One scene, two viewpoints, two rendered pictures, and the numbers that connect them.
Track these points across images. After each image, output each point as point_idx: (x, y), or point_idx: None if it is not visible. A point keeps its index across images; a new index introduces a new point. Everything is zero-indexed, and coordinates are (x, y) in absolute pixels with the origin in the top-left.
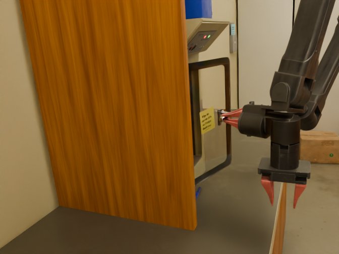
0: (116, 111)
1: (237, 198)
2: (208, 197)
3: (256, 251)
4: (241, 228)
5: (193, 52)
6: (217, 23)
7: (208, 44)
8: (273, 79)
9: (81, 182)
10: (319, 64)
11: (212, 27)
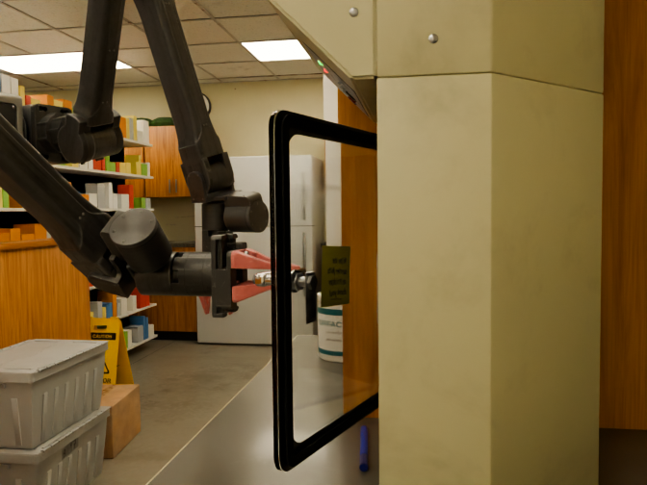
0: None
1: (266, 458)
2: (334, 455)
3: (248, 399)
4: (265, 417)
5: (358, 100)
6: (297, 40)
7: (334, 67)
8: (228, 160)
9: None
10: (36, 149)
11: (308, 52)
